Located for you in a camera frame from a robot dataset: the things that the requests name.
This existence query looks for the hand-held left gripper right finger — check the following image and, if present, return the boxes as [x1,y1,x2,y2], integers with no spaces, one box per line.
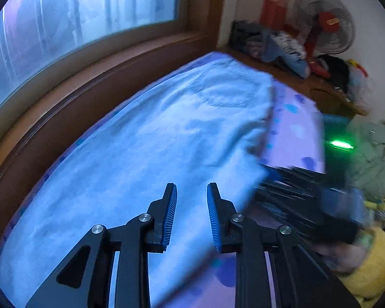
[207,183,361,308]

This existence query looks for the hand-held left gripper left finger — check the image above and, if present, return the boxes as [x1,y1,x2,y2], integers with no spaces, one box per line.
[25,183,178,308]

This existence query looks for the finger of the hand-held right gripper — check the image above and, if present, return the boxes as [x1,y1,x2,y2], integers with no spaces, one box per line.
[255,163,328,209]

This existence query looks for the light blue jeans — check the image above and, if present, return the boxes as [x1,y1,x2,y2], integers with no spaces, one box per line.
[0,59,276,308]

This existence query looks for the person's right forearm yellow sleeve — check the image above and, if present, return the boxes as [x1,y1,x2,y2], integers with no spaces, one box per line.
[337,225,385,305]

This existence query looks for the pile of clothes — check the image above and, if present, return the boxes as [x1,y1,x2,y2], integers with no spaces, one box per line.
[229,19,312,79]

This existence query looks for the person's right hand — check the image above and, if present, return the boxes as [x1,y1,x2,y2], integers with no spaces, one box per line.
[311,242,373,275]

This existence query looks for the purple dotted bed sheet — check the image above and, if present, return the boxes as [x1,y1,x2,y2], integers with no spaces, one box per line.
[0,51,328,308]

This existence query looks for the green quilt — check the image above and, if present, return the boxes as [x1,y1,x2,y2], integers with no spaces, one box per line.
[343,119,385,206]

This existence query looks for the plastic bags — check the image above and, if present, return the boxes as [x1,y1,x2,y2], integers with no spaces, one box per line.
[345,59,373,113]

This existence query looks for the black bag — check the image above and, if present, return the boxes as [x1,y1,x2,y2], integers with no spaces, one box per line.
[316,54,350,92]

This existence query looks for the red electric fan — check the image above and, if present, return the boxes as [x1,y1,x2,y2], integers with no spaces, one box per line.
[292,0,357,78]

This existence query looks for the glass window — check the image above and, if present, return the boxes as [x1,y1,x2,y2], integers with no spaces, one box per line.
[0,0,188,119]

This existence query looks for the red wall paper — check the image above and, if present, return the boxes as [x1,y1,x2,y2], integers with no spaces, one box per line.
[260,0,291,26]

